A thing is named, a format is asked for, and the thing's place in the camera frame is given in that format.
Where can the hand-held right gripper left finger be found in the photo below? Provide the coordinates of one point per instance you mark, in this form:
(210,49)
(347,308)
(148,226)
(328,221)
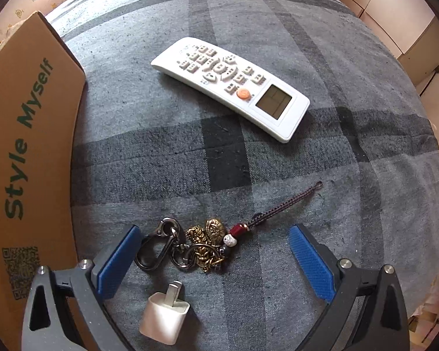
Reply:
(119,263)

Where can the small white charger plug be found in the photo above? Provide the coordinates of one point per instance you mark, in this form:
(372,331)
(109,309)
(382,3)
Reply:
(162,318)

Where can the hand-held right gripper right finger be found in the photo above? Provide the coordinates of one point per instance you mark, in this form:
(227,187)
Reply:
(311,263)

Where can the brown cardboard box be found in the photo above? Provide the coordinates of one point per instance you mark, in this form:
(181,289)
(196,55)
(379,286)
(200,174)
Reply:
(29,153)

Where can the white remote control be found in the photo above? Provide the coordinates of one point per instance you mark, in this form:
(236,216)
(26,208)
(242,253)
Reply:
(219,80)

